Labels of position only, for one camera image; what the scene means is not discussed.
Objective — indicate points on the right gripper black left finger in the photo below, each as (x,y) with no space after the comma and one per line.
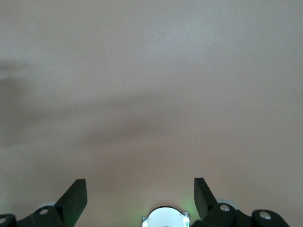
(68,205)

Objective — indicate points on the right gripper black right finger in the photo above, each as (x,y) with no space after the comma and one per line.
(208,208)

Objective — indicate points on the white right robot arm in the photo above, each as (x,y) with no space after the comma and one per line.
(165,218)

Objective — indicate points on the brown table cloth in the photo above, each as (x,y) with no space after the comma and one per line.
(151,94)

